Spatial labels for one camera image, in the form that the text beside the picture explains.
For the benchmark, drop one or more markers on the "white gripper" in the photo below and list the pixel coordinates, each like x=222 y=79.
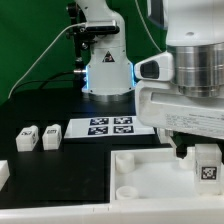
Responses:
x=160 y=105

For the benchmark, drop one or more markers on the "white square tabletop part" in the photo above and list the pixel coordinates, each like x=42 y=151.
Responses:
x=154 y=174

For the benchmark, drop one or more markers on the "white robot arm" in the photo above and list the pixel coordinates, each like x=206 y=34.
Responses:
x=180 y=90

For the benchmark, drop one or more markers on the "white sheet with tags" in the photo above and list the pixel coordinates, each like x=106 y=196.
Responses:
x=106 y=126

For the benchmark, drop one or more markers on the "white left corner block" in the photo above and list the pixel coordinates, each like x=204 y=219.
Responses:
x=4 y=172

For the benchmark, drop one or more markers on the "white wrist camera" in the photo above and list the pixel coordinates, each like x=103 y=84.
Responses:
x=156 y=68

